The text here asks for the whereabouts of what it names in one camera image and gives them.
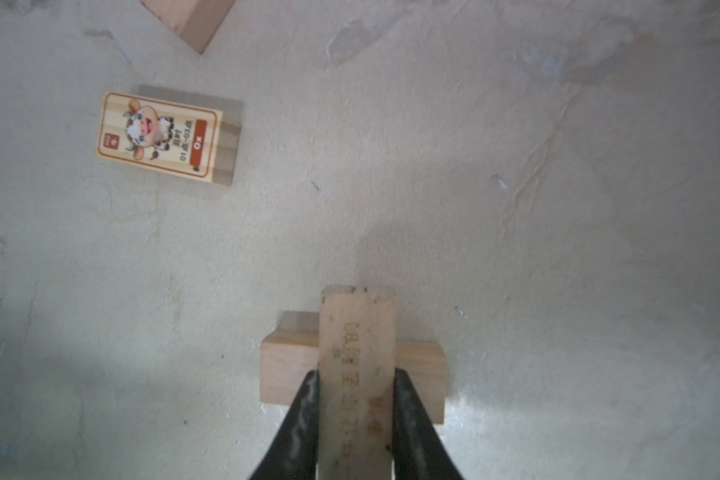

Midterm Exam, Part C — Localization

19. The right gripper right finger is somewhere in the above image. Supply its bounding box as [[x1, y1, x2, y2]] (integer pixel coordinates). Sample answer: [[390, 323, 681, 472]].
[[392, 368, 463, 480]]

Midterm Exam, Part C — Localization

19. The wood block numbered 72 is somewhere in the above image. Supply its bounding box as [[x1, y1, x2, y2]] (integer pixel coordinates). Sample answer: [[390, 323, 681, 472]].
[[259, 311, 447, 425]]

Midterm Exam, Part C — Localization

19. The plain wood block left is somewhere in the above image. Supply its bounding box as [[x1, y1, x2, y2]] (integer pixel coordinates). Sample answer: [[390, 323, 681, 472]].
[[141, 0, 235, 54]]

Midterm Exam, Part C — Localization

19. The wood block numbered 31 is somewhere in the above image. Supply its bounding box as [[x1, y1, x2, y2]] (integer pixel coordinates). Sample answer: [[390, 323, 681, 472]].
[[317, 285, 398, 479]]

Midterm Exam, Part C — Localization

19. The cow picture wood block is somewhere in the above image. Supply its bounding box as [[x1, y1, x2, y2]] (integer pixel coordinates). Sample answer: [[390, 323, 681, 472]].
[[96, 85, 244, 186]]

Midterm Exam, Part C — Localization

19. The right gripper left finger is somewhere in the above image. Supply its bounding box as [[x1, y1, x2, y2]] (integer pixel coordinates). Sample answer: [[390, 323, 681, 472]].
[[250, 370, 320, 480]]

